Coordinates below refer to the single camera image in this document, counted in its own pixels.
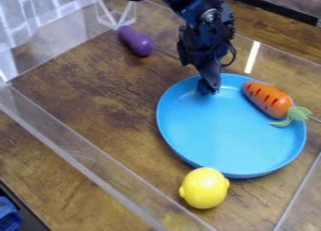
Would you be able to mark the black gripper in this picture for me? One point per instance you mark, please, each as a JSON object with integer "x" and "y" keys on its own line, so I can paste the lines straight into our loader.
{"x": 206, "y": 41}

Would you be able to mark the blue round tray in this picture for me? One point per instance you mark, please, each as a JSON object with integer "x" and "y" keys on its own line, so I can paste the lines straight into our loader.
{"x": 219, "y": 131}

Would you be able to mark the orange toy carrot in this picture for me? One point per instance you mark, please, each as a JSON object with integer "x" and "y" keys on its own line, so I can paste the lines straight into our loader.
{"x": 274, "y": 103}

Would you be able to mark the purple toy eggplant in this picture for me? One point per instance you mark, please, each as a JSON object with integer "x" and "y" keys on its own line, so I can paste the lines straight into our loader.
{"x": 137, "y": 42}

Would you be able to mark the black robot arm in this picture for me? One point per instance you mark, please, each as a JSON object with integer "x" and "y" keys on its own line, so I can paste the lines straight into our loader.
{"x": 188, "y": 10}

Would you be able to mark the yellow toy lemon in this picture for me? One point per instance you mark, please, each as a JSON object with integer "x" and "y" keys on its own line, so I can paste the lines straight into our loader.
{"x": 203, "y": 188}

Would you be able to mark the blue object at corner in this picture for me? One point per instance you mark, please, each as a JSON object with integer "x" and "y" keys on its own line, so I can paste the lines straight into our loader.
{"x": 10, "y": 218}

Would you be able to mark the clear acrylic enclosure wall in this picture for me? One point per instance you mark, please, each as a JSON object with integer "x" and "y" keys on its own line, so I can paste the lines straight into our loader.
{"x": 83, "y": 156}

